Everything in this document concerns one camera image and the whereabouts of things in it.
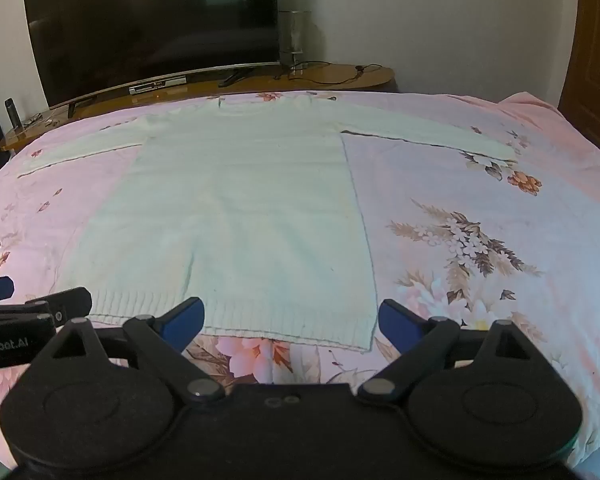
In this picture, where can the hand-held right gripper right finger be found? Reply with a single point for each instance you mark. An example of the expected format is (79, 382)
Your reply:
(397, 322)

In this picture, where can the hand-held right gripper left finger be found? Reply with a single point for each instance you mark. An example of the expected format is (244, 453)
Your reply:
(185, 321)

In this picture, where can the white knit sweater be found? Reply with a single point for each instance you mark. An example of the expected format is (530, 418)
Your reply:
(240, 210)

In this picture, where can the pink floral bedsheet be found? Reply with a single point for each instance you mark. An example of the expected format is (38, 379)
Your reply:
(430, 185)

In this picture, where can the small dark item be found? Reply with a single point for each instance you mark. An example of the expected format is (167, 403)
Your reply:
(35, 121)

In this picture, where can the black remote control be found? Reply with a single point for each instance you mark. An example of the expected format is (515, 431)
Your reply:
(13, 112)

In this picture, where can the silver set-top box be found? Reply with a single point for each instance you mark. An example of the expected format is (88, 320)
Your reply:
(157, 86)

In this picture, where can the wooden television stand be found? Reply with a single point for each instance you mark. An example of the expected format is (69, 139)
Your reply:
(260, 82)

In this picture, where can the pink blanket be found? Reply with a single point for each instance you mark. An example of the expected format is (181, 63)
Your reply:
(530, 105)

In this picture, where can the black curved television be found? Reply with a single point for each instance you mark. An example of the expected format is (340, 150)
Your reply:
(155, 25)

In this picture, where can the clear glass vase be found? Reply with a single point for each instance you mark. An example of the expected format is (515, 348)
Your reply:
(294, 35)

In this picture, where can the brown wooden door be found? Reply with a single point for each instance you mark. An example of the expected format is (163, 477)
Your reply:
(592, 60)

